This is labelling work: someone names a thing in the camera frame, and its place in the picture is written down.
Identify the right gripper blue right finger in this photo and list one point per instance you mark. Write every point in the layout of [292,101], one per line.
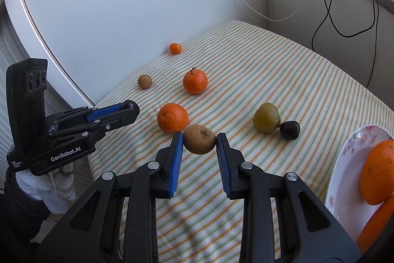
[283,220]

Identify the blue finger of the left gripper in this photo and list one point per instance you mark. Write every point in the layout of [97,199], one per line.
[98,121]
[114,113]

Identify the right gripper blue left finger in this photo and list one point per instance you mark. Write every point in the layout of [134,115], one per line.
[115,219]

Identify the brown kiwi fruit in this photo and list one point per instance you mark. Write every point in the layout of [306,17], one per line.
[199,140]

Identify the green-yellow plum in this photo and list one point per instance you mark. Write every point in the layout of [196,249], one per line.
[267,118]

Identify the dark purple plum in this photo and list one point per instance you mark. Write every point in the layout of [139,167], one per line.
[290,130]

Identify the large round orange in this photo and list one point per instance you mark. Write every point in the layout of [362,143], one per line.
[376,178]

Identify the large oval orange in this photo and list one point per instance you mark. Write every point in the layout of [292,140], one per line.
[375,225]

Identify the white gloved left hand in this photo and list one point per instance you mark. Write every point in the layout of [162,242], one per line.
[55,189]

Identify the small brown round fruit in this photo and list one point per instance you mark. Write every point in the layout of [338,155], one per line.
[145,81]

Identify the striped tablecloth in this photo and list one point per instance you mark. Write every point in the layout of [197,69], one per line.
[246,66]

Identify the small mandarin with stem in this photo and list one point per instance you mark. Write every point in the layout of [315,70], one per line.
[195,81]

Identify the tiny kumquat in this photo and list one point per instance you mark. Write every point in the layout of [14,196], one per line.
[175,48]

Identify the floral white plate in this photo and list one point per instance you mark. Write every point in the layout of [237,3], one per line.
[343,198]

